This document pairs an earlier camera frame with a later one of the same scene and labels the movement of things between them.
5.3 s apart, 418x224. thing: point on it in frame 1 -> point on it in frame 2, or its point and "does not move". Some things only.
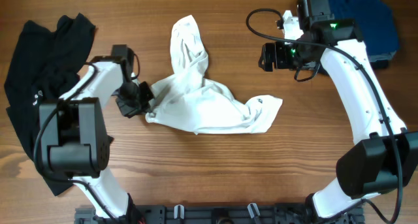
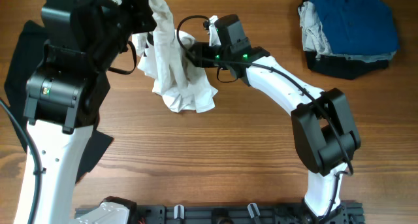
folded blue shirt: x=379 y=31 does not move
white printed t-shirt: x=191 y=102 -> x=162 y=58
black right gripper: x=268 y=56 -> x=196 y=54
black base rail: x=219 y=215 does not move
